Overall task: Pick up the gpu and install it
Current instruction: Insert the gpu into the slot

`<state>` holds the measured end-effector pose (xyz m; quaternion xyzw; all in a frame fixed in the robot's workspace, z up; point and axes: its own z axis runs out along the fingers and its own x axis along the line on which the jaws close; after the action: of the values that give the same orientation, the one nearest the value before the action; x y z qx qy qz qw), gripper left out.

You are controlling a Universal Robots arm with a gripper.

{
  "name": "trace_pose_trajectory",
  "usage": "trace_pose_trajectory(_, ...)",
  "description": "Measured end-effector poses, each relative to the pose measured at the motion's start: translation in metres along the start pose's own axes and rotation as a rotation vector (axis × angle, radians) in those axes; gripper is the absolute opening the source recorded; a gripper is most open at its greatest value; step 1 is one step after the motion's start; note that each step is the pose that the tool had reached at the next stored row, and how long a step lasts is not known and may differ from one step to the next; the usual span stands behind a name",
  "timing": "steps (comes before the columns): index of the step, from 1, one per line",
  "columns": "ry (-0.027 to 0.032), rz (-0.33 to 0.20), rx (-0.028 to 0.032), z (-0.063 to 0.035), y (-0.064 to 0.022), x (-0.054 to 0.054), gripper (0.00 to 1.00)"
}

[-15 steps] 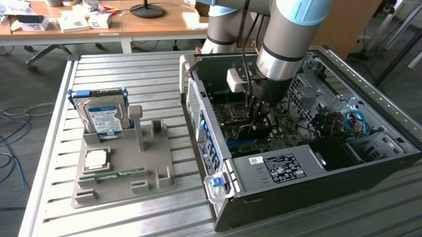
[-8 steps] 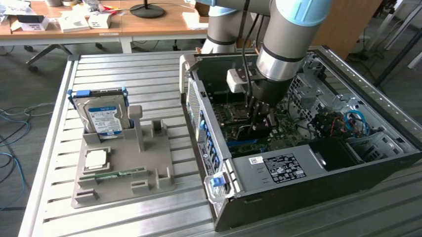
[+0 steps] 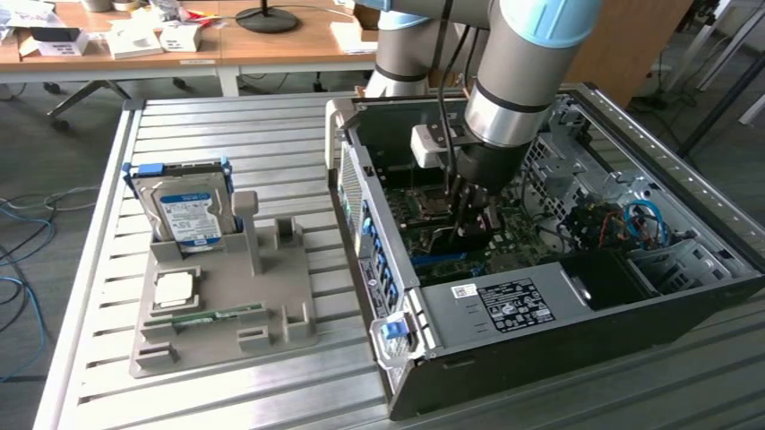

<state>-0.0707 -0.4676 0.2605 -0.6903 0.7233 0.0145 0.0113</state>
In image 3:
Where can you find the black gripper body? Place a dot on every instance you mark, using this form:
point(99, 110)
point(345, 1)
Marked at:
point(493, 170)

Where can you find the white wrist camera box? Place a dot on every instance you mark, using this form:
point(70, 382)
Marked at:
point(425, 148)

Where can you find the silver CPU chip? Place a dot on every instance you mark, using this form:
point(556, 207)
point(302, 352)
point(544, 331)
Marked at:
point(174, 289)

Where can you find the metal CPU socket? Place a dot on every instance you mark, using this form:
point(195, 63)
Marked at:
point(425, 203)

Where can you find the tape roll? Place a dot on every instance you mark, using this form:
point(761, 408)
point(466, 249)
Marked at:
point(126, 4)

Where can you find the flat white box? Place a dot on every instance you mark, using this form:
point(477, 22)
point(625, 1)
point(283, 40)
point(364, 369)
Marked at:
point(134, 42)

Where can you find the grey power supply unit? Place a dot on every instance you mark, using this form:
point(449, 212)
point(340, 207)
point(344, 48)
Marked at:
point(454, 322)

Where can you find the silver chipset heatsink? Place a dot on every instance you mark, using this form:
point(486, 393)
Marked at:
point(508, 264)

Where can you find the open black PC case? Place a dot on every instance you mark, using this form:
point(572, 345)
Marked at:
point(538, 358)

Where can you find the grey mug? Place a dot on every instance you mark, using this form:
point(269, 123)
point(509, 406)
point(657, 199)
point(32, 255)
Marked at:
point(95, 4)

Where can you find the green RAM stick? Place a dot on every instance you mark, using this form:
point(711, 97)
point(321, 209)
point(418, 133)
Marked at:
point(203, 317)

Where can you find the small white box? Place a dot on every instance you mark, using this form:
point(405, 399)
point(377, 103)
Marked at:
point(179, 38)

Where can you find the silver disk bay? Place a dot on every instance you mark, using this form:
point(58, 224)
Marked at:
point(681, 269)

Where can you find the blue case latch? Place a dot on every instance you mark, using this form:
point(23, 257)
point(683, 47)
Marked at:
point(393, 332)

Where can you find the blue expansion slot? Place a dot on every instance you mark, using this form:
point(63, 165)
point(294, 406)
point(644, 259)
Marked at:
point(440, 259)

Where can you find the black round lamp base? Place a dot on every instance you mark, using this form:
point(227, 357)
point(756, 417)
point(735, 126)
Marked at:
point(266, 20)

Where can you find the white box with black lid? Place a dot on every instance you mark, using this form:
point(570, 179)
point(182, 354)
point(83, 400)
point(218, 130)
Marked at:
point(60, 47)

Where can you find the green motherboard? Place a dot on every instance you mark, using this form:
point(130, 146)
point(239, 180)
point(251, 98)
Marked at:
point(532, 237)

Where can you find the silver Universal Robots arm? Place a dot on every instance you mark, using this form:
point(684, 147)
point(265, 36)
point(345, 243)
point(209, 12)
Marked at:
point(526, 67)

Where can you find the hard disk in blue caddy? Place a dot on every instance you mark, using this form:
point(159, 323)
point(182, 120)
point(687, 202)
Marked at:
point(186, 215)

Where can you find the grey plastic parts rack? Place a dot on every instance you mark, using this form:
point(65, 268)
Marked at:
point(239, 291)

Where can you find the white table leg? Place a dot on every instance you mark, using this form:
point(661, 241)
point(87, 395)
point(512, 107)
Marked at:
point(753, 112)

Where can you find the wooden cabinet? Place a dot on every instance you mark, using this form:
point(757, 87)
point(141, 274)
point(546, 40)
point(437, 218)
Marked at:
point(645, 45)

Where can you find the white paper stack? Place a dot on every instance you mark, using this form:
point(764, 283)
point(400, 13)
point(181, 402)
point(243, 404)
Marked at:
point(353, 38)

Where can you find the clear plastic bag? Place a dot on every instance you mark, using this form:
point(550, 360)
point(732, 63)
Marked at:
point(24, 15)

